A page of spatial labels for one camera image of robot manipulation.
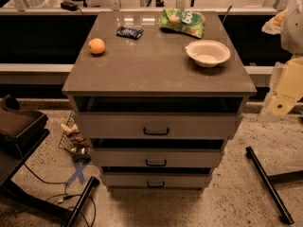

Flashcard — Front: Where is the bottom grey drawer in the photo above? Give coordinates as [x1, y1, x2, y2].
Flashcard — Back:
[100, 173, 212, 188]

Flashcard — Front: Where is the black power adapter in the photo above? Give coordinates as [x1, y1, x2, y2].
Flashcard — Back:
[61, 1, 78, 11]

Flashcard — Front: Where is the middle grey drawer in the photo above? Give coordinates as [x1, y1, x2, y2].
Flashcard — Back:
[90, 148, 223, 167]

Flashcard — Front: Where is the grey drawer cabinet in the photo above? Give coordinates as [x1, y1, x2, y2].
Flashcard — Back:
[62, 10, 258, 193]

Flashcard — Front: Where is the top grey drawer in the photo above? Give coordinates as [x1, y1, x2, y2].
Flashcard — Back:
[74, 113, 242, 139]

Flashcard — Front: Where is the black floor cable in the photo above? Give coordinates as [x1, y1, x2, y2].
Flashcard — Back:
[22, 163, 97, 227]

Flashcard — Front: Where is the black stand leg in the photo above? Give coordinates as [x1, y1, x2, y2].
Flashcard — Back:
[245, 147, 303, 225]

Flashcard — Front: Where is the dark blue candy wrapper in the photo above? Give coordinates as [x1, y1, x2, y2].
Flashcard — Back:
[116, 26, 144, 40]

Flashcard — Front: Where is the wire basket with items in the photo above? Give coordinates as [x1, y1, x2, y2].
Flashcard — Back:
[59, 113, 90, 162]

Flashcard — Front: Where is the orange fruit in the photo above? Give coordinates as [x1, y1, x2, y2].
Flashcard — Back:
[88, 38, 105, 55]

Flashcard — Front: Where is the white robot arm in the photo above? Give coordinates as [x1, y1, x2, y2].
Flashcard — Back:
[261, 0, 303, 118]

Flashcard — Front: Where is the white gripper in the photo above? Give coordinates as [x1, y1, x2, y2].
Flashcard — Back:
[261, 10, 303, 117]

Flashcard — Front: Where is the green snack bag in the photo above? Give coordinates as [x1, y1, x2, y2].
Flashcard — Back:
[159, 8, 205, 39]

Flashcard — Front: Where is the white paper bowl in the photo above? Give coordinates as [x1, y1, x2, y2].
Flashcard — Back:
[186, 40, 230, 68]

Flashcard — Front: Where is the black chair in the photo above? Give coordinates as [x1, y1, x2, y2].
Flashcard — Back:
[0, 96, 99, 227]

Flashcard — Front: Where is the grey drawer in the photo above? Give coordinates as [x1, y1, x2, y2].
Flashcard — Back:
[90, 148, 223, 167]
[100, 173, 212, 188]
[74, 113, 242, 139]

